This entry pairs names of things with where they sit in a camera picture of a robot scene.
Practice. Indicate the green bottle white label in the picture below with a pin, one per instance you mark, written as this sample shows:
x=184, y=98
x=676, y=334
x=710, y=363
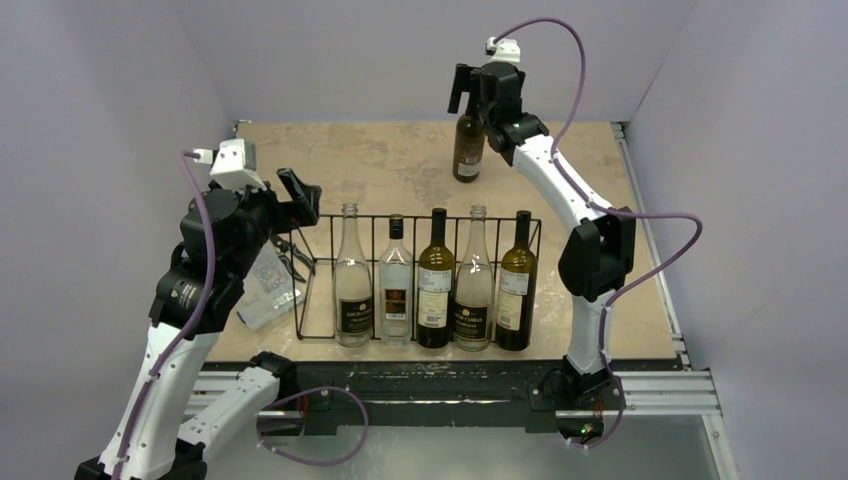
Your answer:
x=435, y=286

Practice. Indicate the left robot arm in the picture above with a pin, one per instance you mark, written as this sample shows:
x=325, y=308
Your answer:
x=223, y=232

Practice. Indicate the black wire wine rack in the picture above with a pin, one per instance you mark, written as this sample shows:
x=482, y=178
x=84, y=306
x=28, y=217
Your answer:
x=323, y=242

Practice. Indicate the clear bottle black cap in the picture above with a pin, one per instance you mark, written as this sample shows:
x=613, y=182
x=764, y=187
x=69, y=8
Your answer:
x=395, y=286

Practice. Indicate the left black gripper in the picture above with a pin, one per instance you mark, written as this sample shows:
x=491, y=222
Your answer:
x=302, y=210

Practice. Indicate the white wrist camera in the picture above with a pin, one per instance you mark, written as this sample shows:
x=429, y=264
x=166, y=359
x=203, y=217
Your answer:
x=233, y=164
x=505, y=50

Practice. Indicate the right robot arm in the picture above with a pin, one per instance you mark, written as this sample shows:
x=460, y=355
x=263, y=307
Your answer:
x=599, y=251

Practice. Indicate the dark bottle silver neck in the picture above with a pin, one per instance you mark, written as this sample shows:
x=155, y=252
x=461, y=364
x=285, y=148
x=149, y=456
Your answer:
x=468, y=143

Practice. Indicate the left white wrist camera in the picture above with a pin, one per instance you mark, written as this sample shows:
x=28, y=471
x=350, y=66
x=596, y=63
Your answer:
x=233, y=164

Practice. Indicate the clear bottle black label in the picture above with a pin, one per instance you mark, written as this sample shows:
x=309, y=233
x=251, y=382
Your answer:
x=474, y=294

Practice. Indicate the black table front rail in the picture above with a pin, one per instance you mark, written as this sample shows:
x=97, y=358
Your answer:
x=522, y=394

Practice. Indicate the dark green wine bottle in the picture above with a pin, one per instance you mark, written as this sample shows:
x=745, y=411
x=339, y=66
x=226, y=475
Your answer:
x=516, y=289

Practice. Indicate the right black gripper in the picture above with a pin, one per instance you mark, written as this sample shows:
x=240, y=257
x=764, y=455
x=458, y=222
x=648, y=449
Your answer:
x=480, y=81

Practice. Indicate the clear tall bottle dark label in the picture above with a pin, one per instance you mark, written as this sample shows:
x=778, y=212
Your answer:
x=352, y=285

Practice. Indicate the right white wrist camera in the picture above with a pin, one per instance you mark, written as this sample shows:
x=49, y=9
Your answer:
x=505, y=50

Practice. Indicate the black pruning shears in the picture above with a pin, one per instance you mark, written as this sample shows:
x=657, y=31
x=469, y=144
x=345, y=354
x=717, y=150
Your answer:
x=287, y=253

